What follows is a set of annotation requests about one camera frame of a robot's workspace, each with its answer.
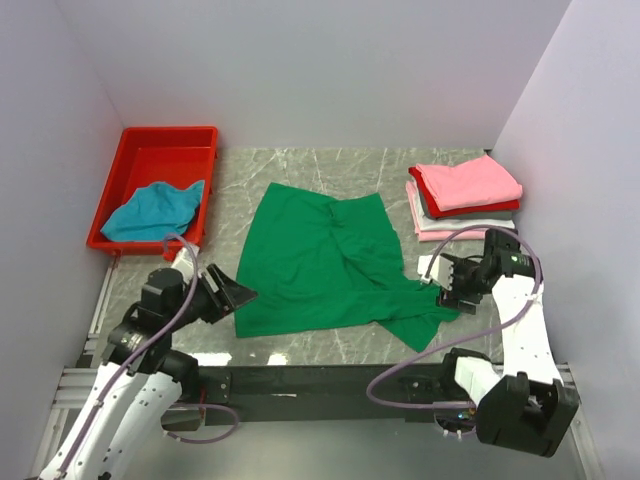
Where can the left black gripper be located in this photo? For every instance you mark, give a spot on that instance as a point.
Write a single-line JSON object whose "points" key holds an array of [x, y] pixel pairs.
{"points": [[226, 297]]}

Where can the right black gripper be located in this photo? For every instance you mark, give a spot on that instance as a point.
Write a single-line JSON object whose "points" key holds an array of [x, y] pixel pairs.
{"points": [[455, 303]]}

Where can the green t shirt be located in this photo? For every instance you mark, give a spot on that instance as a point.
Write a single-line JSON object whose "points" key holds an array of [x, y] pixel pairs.
{"points": [[319, 263]]}

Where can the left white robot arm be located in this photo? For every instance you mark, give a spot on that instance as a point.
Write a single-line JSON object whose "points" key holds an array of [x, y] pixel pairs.
{"points": [[140, 375]]}

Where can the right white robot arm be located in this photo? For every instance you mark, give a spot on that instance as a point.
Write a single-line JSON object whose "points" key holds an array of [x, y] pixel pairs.
{"points": [[525, 406]]}

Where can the folded light pink t shirt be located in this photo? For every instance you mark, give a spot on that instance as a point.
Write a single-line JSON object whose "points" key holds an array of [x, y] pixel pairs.
{"points": [[415, 207]]}

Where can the folded white t shirt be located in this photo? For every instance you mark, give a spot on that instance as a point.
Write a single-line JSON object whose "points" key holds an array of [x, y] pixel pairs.
{"points": [[426, 225]]}

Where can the folded grey t shirt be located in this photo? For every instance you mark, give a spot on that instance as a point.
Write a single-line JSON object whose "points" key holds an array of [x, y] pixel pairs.
{"points": [[497, 215]]}

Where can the black base beam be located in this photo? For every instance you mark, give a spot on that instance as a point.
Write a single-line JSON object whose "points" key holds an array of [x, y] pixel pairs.
{"points": [[334, 392]]}

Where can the folded red t shirt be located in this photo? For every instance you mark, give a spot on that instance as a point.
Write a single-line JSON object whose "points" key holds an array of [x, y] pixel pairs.
{"points": [[433, 208]]}

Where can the blue t shirt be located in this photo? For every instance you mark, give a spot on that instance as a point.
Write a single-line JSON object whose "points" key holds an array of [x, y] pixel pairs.
{"points": [[153, 212]]}

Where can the red plastic bin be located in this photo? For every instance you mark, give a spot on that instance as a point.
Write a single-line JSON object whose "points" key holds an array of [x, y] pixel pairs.
{"points": [[177, 155]]}

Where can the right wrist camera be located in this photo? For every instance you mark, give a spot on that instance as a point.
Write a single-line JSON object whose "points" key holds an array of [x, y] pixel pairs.
{"points": [[436, 270]]}

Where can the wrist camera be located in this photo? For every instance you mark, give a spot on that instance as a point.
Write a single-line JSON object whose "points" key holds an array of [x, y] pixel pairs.
{"points": [[185, 262], [436, 270]]}

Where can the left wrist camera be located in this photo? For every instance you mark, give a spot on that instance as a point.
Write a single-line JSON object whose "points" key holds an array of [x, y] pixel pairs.
{"points": [[185, 262]]}

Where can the aluminium frame rail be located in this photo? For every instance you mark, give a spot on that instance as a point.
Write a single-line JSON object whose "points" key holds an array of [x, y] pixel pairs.
{"points": [[75, 386]]}

